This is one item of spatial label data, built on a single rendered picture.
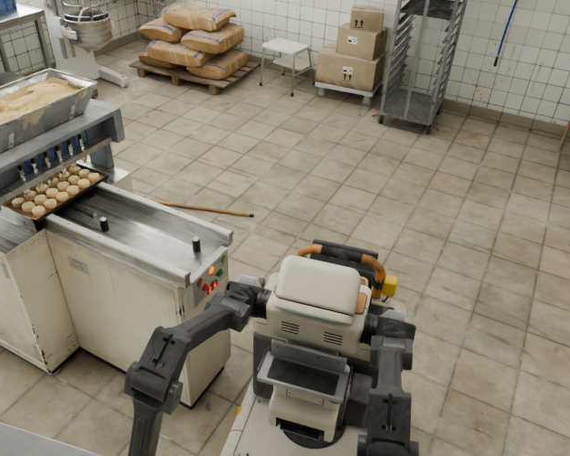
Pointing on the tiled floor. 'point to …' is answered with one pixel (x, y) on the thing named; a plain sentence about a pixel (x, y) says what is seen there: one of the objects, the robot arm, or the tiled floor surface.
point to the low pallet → (194, 75)
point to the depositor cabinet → (31, 289)
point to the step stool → (288, 58)
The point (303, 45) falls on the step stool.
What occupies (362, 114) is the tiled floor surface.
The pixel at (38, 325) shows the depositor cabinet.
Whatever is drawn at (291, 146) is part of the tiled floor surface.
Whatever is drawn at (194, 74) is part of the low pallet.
